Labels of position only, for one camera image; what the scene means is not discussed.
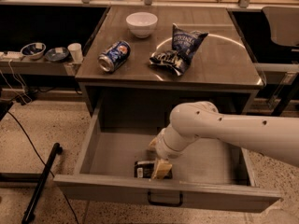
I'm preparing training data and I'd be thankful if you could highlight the white power strip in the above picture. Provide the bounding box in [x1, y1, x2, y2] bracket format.
[0, 51, 22, 61]

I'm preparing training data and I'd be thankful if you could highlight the blue pepsi soda can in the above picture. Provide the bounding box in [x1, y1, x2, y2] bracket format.
[98, 40, 131, 73]

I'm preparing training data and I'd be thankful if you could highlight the grey open drawer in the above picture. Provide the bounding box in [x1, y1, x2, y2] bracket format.
[53, 91, 282, 213]

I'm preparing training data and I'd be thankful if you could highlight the grey wooden counter cabinet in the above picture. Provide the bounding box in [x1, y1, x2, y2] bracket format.
[76, 6, 264, 113]

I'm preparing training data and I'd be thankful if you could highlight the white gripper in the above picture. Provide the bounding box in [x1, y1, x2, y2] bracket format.
[148, 128, 182, 179]

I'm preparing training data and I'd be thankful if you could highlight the black pole on floor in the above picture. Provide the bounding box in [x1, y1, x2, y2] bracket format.
[21, 143, 63, 224]

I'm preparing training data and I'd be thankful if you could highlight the rxbar chocolate bar wrapper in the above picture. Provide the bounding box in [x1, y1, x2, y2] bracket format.
[135, 161, 172, 179]

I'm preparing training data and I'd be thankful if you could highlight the blue white bowl left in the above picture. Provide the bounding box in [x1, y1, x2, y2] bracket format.
[21, 42, 46, 60]

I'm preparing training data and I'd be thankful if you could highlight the blue chip bag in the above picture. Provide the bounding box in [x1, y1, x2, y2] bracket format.
[149, 24, 208, 77]

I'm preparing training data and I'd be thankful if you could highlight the black floor cable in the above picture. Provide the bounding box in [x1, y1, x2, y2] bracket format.
[6, 109, 80, 224]

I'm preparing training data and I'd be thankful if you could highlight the white ceramic bowl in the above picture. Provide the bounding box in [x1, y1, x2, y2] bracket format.
[126, 12, 158, 38]

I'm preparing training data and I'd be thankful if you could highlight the dark blue small plate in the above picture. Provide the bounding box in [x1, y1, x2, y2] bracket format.
[45, 47, 69, 62]

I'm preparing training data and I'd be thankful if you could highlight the grey side shelf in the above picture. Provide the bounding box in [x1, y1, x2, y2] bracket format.
[0, 60, 80, 77]

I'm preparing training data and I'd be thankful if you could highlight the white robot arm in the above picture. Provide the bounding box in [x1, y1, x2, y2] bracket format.
[149, 102, 299, 179]

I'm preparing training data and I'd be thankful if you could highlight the black drawer handle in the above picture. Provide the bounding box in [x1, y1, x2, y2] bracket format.
[147, 190, 183, 207]

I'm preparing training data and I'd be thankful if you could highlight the white paper cup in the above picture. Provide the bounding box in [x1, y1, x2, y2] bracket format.
[67, 43, 83, 63]

